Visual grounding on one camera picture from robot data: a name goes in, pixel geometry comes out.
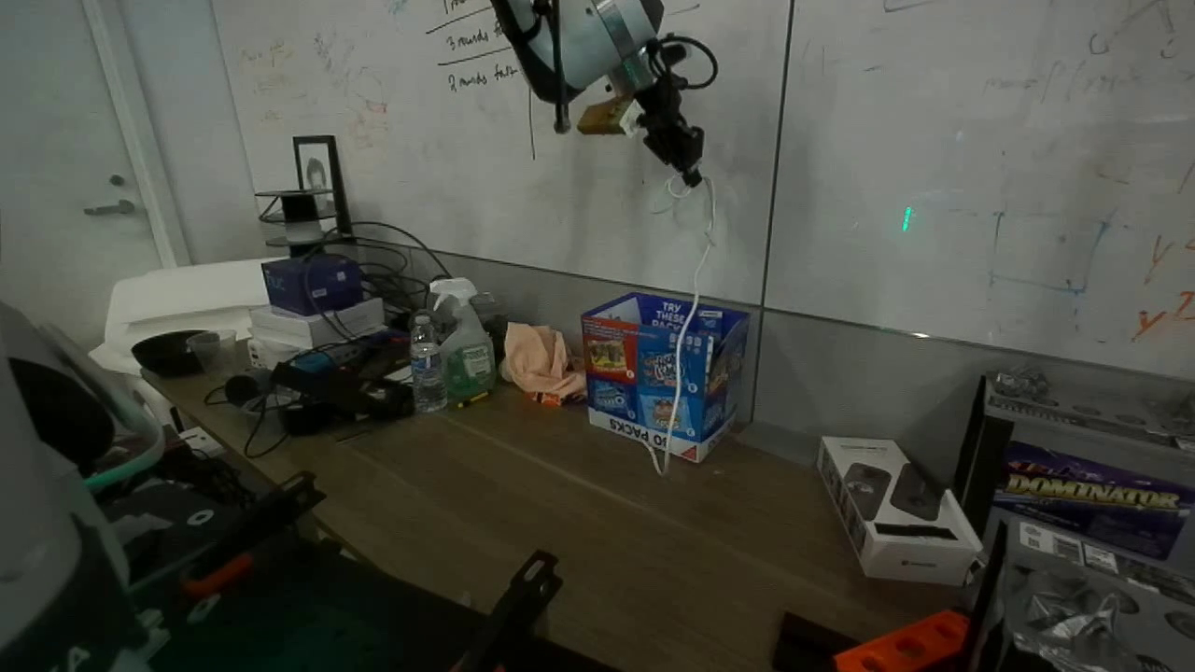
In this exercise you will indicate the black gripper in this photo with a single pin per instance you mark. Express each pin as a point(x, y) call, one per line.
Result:
point(668, 130)

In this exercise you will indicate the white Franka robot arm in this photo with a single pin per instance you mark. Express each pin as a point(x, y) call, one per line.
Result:
point(565, 45)

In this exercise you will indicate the blue cardboard box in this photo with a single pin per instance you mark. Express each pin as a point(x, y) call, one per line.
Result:
point(668, 373)

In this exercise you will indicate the blue small box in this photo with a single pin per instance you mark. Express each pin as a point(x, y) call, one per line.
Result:
point(313, 287)

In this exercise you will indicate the white product box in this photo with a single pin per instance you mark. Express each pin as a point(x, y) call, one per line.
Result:
point(897, 520)

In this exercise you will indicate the grey battery box rear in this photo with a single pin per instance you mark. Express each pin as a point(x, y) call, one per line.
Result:
point(1107, 467)

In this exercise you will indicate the pink cloth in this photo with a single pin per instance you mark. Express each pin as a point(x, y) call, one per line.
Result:
point(538, 363)

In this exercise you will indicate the clear spray bottle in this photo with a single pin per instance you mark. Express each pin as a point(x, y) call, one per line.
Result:
point(469, 349)

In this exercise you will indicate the plastic water bottle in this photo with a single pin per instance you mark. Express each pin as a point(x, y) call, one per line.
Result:
point(426, 367)

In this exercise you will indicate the white foam tray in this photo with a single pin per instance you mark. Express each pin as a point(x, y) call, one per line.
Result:
point(231, 299)

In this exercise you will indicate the orange black power strip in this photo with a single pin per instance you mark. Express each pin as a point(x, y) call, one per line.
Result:
point(932, 644)

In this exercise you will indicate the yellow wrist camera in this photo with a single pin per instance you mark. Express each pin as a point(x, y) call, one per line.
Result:
point(611, 118)

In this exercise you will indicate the whiteboard on wall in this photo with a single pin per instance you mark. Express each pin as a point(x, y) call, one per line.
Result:
point(1010, 175)

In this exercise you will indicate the black picture frame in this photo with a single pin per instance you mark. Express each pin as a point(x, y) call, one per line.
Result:
point(322, 182)

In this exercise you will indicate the door handle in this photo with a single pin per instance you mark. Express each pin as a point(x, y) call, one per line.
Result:
point(121, 204)

